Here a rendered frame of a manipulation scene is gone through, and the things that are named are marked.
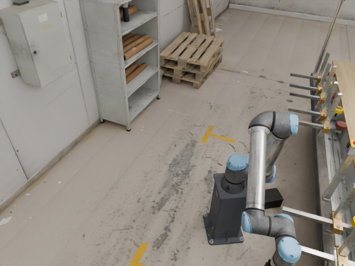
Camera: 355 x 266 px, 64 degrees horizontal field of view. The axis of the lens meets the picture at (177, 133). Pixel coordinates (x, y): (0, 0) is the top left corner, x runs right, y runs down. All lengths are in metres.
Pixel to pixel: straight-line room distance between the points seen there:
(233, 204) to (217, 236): 0.44
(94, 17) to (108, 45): 0.29
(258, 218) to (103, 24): 2.45
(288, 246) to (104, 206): 1.96
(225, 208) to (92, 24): 2.24
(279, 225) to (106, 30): 2.49
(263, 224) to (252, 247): 1.34
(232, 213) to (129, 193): 1.11
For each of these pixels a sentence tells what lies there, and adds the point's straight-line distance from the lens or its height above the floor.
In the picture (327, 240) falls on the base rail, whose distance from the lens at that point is 2.08.
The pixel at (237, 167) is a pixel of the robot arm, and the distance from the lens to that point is 2.05.
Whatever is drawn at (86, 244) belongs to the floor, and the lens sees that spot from 2.71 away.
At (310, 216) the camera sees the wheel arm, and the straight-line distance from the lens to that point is 1.96.
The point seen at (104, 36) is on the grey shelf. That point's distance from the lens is 3.20.
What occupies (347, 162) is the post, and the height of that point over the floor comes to 1.08.
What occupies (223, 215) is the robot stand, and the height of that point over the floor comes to 0.37.
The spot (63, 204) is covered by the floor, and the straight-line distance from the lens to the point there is 3.02.
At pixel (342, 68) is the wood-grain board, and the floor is 0.90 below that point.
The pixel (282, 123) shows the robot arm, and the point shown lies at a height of 1.39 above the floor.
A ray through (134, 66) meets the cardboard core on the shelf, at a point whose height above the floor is 0.58.
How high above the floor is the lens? 2.28
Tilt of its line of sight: 39 degrees down
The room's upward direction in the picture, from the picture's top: 2 degrees clockwise
